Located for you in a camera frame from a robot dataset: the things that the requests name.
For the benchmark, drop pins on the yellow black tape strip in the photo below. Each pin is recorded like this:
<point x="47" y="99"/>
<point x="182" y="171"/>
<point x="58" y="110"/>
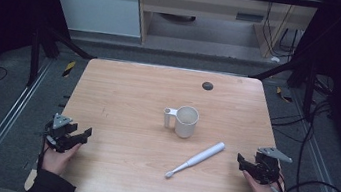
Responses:
<point x="68" y="68"/>
<point x="283" y="95"/>

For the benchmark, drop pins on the person's left hand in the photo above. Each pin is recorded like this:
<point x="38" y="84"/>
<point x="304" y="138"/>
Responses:
<point x="57" y="159"/>

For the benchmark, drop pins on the white electric toothbrush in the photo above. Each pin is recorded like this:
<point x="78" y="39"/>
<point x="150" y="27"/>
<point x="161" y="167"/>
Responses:
<point x="198" y="159"/>

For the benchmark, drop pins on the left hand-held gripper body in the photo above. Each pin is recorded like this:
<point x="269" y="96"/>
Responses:
<point x="61" y="129"/>

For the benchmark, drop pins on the person's right hand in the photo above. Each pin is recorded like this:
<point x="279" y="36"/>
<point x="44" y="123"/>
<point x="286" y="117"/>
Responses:
<point x="262" y="191"/>

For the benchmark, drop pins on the black metal stand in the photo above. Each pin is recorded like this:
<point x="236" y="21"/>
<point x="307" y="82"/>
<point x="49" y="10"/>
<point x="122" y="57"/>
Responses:
<point x="299" y="73"/>
<point x="44" y="44"/>

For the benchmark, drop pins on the wooden desk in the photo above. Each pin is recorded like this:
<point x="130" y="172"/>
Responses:
<point x="205" y="3"/>

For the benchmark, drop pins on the white cup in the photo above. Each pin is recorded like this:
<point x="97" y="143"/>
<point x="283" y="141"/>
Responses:
<point x="183" y="120"/>

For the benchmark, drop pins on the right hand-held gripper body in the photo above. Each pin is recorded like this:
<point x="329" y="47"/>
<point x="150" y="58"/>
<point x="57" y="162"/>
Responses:
<point x="268" y="165"/>

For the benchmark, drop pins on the grey table grommet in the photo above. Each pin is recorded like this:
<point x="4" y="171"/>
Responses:
<point x="207" y="86"/>

